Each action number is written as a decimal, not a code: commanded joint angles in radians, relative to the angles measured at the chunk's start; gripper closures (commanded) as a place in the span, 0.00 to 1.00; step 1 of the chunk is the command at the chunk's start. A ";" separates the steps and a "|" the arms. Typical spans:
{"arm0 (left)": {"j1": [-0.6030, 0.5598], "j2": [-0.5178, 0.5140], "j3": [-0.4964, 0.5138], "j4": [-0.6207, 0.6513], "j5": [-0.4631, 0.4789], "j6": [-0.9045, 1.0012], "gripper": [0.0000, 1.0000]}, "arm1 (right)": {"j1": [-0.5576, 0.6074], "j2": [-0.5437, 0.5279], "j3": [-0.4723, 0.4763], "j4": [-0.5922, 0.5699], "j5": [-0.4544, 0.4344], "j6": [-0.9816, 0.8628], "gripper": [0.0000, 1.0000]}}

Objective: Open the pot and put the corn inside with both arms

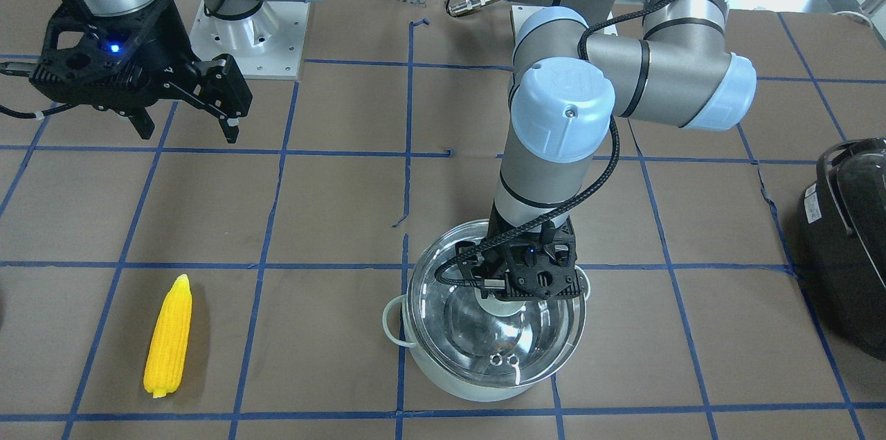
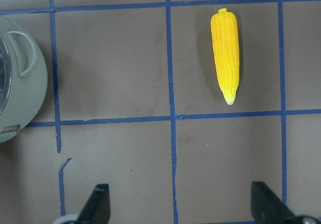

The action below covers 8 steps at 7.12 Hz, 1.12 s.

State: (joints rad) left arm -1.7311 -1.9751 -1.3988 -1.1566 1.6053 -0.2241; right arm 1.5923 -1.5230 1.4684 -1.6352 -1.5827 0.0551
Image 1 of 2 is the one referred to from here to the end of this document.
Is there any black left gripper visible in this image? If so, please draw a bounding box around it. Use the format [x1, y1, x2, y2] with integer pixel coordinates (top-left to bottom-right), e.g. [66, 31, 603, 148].
[475, 219, 580, 301]

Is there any white cooking pot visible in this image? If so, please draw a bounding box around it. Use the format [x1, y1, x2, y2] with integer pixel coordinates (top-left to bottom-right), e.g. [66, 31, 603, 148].
[383, 219, 595, 403]

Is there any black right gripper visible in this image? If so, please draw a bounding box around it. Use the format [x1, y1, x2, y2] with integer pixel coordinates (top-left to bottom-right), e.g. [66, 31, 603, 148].
[29, 0, 253, 144]

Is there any glass pot lid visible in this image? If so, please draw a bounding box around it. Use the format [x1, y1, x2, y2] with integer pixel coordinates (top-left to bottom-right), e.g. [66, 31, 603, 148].
[404, 220, 588, 388]

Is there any yellow corn cob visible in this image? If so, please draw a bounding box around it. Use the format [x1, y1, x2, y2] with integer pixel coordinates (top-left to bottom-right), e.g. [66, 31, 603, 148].
[143, 274, 193, 398]

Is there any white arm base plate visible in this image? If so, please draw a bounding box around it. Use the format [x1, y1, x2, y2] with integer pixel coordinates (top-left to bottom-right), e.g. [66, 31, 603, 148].
[189, 1, 312, 80]

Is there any dark brown rice cooker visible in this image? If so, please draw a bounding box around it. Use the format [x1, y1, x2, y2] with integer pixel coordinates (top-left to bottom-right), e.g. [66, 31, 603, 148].
[799, 138, 885, 360]

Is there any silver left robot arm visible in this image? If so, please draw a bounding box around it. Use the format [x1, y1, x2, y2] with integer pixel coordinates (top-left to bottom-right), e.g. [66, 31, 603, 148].
[435, 0, 757, 302]

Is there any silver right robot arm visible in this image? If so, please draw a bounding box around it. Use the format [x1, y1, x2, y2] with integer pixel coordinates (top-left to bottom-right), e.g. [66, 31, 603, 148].
[2, 0, 322, 144]

